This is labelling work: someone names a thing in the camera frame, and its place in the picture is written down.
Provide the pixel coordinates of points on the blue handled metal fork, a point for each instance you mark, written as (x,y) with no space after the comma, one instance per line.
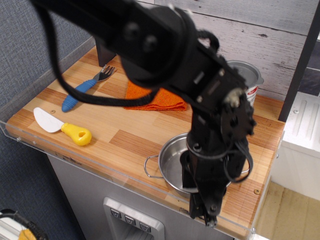
(70,102)

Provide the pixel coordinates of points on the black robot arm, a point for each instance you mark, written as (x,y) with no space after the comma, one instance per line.
(160,48)

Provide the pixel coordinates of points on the black frame post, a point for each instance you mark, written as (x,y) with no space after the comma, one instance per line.
(303,61)
(104,55)

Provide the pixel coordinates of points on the orange knitted cloth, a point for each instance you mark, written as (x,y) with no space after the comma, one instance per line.
(163,101)

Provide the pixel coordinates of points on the grey dispenser button panel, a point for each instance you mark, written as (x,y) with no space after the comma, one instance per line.
(126,223)

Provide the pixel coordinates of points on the yellow object at corner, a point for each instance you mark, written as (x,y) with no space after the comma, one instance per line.
(26,234)

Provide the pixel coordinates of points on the black left frame post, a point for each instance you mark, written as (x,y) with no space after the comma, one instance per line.
(104,55)

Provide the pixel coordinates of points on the white ridged plastic box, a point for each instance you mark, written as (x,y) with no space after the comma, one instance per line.
(297,163)

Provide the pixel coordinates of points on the black right frame post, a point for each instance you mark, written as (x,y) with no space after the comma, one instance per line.
(303,61)

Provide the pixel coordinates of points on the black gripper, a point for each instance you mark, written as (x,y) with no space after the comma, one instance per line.
(210,165)

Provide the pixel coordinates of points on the yellow handled white toy knife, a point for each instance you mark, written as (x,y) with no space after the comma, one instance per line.
(79,135)

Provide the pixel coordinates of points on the blue labelled food can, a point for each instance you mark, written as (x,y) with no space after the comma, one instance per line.
(252,76)

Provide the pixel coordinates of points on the silver toy fridge cabinet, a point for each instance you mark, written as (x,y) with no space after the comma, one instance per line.
(86,191)

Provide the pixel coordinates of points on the stainless steel pot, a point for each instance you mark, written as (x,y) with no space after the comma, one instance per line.
(170,166)

